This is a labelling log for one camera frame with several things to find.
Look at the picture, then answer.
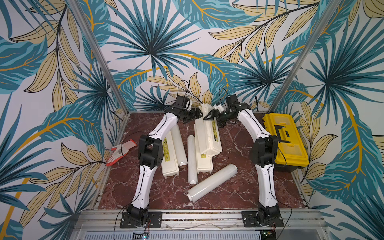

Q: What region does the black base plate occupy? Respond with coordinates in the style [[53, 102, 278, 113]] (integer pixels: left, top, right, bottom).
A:
[[241, 210, 284, 228], [119, 212, 163, 229]]

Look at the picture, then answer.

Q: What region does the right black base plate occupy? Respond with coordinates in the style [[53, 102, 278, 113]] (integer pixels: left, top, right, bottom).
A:
[[241, 210, 284, 228]]

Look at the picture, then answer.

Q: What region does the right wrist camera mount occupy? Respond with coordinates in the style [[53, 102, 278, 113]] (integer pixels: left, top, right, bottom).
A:
[[213, 104, 225, 113]]

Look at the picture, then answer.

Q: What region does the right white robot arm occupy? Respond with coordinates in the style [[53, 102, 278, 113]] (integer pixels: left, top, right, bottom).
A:
[[203, 95, 279, 209]]

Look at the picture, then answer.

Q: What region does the thin middle wrap roll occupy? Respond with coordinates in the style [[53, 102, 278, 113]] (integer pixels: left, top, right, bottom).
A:
[[188, 135, 198, 185]]

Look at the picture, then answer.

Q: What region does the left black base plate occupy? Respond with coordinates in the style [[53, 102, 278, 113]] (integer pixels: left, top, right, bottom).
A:
[[119, 212, 163, 229]]

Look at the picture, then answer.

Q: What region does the white dispenser box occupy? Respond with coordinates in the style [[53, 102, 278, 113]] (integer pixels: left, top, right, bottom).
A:
[[194, 124, 213, 174], [161, 132, 179, 179]]

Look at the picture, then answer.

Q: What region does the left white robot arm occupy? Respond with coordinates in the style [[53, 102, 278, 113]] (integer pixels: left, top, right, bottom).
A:
[[131, 96, 202, 210]]

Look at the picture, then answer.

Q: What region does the middle white dispenser box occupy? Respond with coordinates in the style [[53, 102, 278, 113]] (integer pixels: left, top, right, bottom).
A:
[[194, 124, 213, 174]]

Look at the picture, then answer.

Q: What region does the left thick wrap roll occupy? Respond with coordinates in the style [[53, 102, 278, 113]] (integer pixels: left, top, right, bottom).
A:
[[171, 125, 188, 168]]

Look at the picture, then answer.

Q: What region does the yellow black toolbox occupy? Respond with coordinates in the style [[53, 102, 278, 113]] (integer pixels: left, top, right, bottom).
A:
[[263, 113, 309, 173]]

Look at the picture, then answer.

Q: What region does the left white dispenser box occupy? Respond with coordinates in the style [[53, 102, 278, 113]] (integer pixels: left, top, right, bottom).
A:
[[161, 132, 179, 179]]

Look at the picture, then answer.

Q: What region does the large diagonal wrap roll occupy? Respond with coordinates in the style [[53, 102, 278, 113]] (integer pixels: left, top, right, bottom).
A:
[[187, 164, 238, 203]]

